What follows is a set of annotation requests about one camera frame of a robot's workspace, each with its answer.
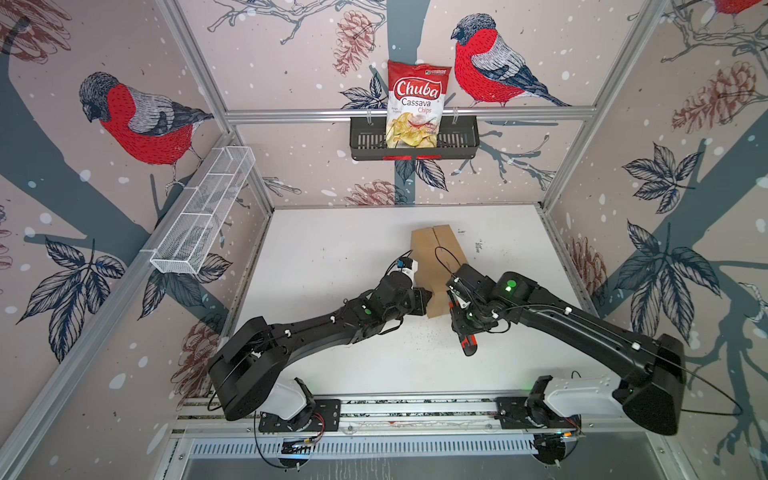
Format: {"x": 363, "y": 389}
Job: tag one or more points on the red black utility knife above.
{"x": 468, "y": 344}

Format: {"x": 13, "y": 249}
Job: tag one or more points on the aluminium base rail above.
{"x": 351, "y": 428}

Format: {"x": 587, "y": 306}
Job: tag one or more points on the white mesh wall shelf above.
{"x": 192, "y": 235}

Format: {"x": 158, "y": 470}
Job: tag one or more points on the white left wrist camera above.
{"x": 407, "y": 266}

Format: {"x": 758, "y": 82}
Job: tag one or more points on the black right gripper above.
{"x": 460, "y": 330}

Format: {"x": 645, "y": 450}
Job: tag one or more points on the Chuba cassava chips bag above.
{"x": 416, "y": 97}

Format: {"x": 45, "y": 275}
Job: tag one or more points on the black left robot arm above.
{"x": 246, "y": 369}

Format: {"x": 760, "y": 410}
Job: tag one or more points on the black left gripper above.
{"x": 419, "y": 297}

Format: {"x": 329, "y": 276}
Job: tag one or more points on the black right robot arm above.
{"x": 652, "y": 377}

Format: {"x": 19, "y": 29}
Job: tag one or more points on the brown cardboard express box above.
{"x": 438, "y": 254}

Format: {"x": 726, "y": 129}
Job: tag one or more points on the black wire wall basket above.
{"x": 458, "y": 138}

